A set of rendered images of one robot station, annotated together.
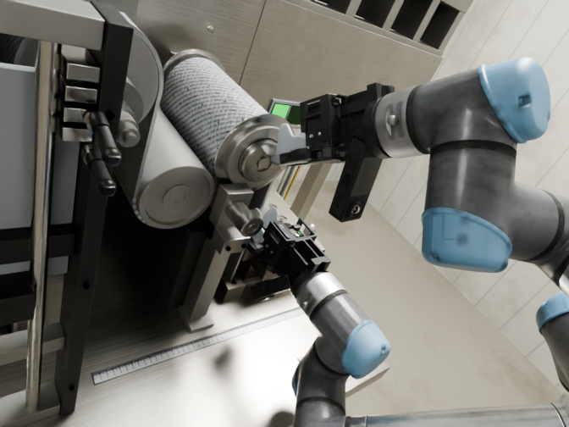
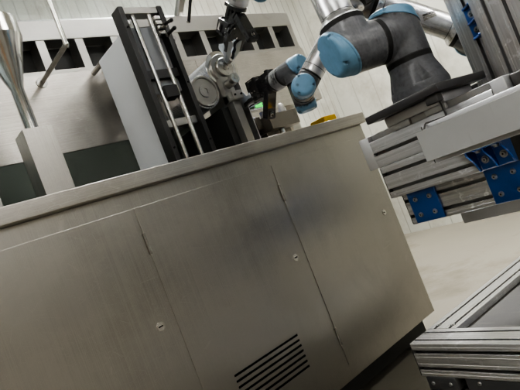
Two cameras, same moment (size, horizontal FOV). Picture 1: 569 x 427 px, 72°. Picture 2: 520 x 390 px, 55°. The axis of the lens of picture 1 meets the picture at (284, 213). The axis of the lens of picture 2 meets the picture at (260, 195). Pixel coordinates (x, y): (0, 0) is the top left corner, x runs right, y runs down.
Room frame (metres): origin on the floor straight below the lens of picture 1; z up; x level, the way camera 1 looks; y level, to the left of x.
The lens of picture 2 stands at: (-1.32, -0.16, 0.70)
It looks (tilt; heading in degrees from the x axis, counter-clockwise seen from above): 2 degrees up; 9
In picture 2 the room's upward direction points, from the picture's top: 21 degrees counter-clockwise
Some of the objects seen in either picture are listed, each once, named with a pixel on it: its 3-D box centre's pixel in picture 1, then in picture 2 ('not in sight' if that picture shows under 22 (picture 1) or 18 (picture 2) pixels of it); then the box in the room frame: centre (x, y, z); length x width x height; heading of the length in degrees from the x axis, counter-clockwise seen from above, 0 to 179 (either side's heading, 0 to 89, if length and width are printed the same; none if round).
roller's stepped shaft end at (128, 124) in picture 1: (121, 124); not in sight; (0.33, 0.18, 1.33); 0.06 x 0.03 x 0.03; 49
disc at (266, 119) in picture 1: (256, 155); (222, 69); (0.57, 0.08, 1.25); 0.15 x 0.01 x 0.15; 139
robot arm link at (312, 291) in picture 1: (318, 295); (277, 79); (0.49, -0.11, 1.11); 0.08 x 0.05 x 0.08; 139
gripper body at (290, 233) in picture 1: (293, 257); (264, 86); (0.54, -0.05, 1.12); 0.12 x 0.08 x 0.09; 49
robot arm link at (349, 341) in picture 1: (349, 335); (292, 70); (0.44, -0.17, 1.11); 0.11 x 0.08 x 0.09; 49
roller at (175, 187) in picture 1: (149, 153); (188, 104); (0.56, 0.25, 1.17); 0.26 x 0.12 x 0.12; 49
